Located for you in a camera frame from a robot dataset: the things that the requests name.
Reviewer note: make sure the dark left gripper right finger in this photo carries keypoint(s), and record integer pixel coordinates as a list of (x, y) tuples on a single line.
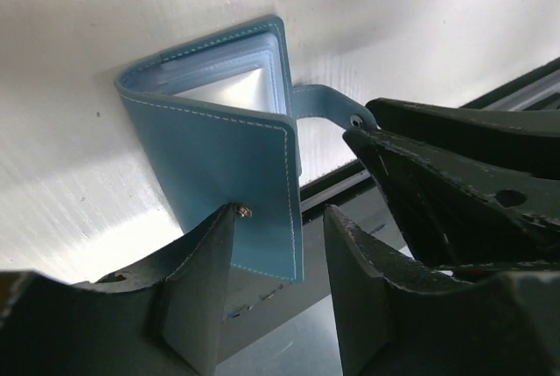
[(394, 316)]

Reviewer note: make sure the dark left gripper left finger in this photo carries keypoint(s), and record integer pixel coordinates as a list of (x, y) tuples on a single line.
[(158, 316)]

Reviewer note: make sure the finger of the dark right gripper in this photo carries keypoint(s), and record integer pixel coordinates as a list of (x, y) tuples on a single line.
[(459, 214), (524, 141)]

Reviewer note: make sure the blue leather card holder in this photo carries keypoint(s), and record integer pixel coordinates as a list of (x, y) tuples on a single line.
[(218, 121)]

